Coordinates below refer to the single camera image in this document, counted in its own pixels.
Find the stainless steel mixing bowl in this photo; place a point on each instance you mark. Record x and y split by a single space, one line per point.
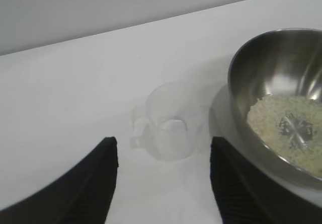
276 65

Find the white uncooked rice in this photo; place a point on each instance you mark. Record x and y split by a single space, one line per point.
271 113

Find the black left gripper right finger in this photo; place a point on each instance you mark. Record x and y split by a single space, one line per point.
241 196

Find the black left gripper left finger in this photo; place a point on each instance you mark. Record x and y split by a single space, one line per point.
75 188

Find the translucent plastic measuring cup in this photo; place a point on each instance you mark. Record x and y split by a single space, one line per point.
171 123

